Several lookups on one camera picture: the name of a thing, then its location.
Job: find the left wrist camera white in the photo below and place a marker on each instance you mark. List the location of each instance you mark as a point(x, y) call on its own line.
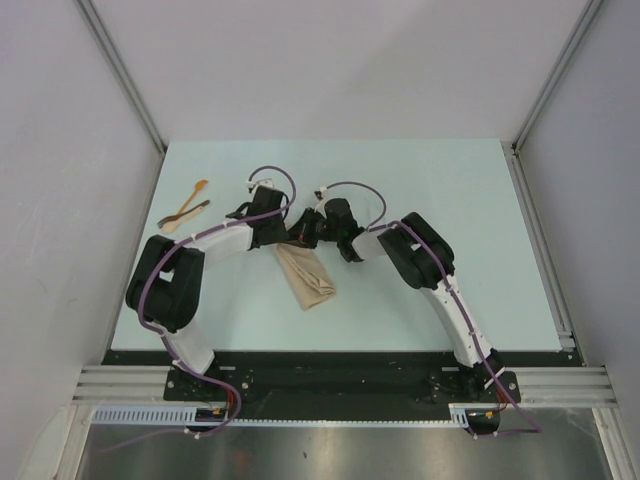
point(253, 184)

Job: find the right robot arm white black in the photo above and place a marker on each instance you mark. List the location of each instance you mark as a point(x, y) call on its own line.
point(424, 261)

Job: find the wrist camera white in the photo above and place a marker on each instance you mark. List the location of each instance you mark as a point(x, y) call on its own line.
point(253, 184)
point(322, 197)

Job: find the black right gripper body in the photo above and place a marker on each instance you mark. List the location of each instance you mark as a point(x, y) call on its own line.
point(314, 229)

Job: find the right aluminium table rail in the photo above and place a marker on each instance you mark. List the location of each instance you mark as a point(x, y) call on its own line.
point(552, 287)

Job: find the left aluminium frame post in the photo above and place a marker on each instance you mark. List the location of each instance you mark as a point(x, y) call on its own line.
point(113, 58)

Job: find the front aluminium cross rail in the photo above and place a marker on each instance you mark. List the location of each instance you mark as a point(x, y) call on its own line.
point(544, 387)

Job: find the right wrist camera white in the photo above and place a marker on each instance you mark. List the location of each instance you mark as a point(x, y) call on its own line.
point(322, 197)

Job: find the right aluminium frame post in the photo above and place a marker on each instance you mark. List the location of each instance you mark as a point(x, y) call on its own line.
point(576, 38)

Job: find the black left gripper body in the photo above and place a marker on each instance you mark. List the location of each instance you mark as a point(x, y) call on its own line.
point(277, 231)

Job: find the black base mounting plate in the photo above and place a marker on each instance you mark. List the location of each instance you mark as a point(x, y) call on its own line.
point(380, 385)

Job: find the white slotted cable duct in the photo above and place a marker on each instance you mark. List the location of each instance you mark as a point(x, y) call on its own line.
point(444, 416)

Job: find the beige cloth napkin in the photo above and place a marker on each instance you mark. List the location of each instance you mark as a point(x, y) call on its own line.
point(306, 275)

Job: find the light wooden spoon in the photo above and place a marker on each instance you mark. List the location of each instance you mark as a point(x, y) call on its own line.
point(173, 225)

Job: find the orange wooden spoon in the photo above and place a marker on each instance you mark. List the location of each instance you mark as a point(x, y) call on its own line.
point(198, 187)

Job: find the aluminium frame post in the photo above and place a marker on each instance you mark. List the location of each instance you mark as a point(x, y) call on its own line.
point(113, 58)
point(576, 38)

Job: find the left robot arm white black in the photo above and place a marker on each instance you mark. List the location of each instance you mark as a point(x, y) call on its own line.
point(165, 288)

